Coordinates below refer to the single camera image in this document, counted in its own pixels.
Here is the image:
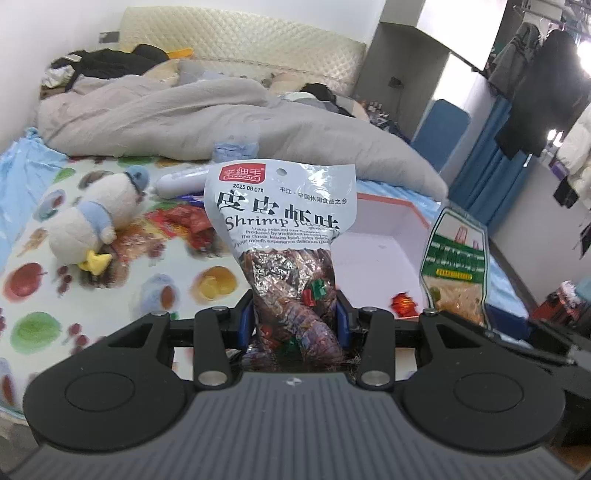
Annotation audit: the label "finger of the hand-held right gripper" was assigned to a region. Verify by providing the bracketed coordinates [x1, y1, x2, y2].
[485, 318, 578, 367]

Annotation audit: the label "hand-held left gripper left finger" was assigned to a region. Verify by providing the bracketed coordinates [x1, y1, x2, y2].
[104, 290, 256, 389]

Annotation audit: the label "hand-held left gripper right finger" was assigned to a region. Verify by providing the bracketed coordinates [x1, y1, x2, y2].
[335, 290, 490, 389]

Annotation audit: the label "small red snack packet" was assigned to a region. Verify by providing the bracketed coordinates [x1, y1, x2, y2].
[390, 292, 419, 318]

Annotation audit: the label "orange cardboard box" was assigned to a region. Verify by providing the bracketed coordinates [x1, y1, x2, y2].
[330, 193, 490, 381]

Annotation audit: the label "grey shrimp snack packet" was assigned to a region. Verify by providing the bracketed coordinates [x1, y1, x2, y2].
[204, 159, 357, 374]

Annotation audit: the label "green snack packet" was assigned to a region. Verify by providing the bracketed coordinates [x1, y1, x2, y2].
[419, 205, 491, 330]

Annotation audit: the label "fruit printed sheet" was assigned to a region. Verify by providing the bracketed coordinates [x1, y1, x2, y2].
[0, 154, 250, 407]

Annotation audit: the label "white tube package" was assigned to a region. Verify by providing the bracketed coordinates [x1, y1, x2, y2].
[154, 168, 211, 199]

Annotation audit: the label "blue curtain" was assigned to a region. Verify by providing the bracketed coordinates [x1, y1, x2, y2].
[450, 95, 541, 238]

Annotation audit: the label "pale blue plastic bag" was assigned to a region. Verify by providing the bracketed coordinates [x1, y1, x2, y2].
[212, 136, 259, 163]

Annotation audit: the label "white hanging jacket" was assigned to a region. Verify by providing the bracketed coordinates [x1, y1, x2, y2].
[561, 108, 591, 213]

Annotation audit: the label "white plush duck toy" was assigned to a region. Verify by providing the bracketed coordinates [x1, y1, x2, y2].
[46, 166, 151, 277]

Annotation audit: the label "grey duvet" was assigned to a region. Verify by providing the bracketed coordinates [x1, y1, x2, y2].
[37, 60, 448, 201]

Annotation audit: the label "blue padded board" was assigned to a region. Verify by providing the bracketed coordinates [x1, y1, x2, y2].
[411, 99, 469, 174]

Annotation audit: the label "black cloth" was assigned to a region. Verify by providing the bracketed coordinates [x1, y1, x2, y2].
[300, 83, 352, 115]

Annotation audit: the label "beige pillow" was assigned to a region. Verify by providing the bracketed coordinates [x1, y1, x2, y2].
[268, 71, 370, 123]

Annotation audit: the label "black hanging garment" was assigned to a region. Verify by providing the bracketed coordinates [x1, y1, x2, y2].
[494, 30, 591, 160]

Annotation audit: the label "light blue bed sheet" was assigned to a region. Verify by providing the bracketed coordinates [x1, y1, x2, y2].
[0, 127, 532, 342]

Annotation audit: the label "cream quilted headboard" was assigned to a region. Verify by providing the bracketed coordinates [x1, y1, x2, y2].
[117, 6, 368, 97]

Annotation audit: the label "grey hanging jacket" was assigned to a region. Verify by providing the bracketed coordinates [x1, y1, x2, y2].
[488, 23, 541, 95]

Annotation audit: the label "black clothes heap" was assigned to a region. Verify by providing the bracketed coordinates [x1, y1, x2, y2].
[65, 44, 171, 90]

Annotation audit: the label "white and black clothes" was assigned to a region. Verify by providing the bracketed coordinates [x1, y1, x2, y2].
[41, 53, 81, 88]

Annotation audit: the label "grey wardrobe cabinet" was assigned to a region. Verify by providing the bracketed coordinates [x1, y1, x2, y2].
[353, 0, 509, 153]

